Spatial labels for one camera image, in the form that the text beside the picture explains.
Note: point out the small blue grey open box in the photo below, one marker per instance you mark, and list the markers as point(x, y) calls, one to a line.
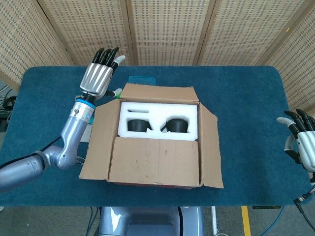
point(86, 134)

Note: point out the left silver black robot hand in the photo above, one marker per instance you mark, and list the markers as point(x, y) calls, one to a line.
point(96, 78)

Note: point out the black round cup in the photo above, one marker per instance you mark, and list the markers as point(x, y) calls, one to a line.
point(177, 125)
point(137, 125)

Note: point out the green toy block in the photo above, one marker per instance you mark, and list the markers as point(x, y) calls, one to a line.
point(119, 92)

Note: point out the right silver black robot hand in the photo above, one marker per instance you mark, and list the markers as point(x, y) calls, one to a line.
point(307, 145)

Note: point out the white metal pole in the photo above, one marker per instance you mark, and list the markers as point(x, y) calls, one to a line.
point(214, 220)

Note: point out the white foam insert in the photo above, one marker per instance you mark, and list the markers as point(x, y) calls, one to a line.
point(157, 110)

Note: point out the woven bamboo folding screen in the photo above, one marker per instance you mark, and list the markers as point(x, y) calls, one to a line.
point(172, 29)

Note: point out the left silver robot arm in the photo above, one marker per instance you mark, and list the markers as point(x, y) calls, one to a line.
point(71, 132)

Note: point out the red brown cardboard box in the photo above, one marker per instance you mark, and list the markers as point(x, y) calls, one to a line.
point(152, 159)

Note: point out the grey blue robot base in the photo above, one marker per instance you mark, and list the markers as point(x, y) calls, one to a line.
point(150, 221)

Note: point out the teal plastic container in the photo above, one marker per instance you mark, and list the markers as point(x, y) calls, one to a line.
point(141, 79)

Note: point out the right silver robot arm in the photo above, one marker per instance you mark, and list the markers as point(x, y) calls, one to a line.
point(313, 177)

